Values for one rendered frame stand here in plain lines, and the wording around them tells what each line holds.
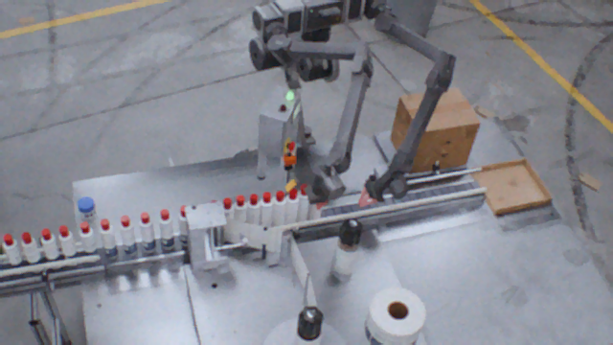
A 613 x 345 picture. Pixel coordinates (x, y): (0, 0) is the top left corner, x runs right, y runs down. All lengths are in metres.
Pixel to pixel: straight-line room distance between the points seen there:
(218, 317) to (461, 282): 0.98
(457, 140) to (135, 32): 2.98
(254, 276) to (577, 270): 1.36
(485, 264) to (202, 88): 2.56
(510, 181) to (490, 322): 0.79
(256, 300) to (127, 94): 2.49
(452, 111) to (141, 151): 2.09
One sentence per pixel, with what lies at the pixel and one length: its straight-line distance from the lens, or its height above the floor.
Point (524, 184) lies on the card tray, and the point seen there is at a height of 0.83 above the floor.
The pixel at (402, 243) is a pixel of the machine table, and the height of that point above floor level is 0.83.
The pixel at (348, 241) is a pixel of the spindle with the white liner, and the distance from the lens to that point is 2.52.
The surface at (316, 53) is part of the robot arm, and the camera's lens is 2.65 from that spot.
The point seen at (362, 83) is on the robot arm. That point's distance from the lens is 2.49.
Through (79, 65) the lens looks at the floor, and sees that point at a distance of 5.10.
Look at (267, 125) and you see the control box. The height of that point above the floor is 1.43.
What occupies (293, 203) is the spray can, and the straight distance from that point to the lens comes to 2.71.
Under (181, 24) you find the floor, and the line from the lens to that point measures 5.41.
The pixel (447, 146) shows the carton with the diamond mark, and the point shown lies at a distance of 3.12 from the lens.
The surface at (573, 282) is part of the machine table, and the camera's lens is 3.05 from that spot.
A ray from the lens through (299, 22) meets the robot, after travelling 2.92.
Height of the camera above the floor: 3.11
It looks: 45 degrees down
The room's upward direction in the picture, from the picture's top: 6 degrees clockwise
